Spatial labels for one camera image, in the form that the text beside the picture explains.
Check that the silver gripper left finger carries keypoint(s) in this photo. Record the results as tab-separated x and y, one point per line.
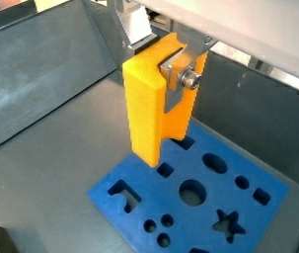
132	19

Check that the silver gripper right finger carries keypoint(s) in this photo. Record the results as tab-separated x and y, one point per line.
178	68

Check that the yellow arch block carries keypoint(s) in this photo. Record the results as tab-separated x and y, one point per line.
152	124

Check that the blue foam shape board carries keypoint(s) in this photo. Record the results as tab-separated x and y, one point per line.
206	201

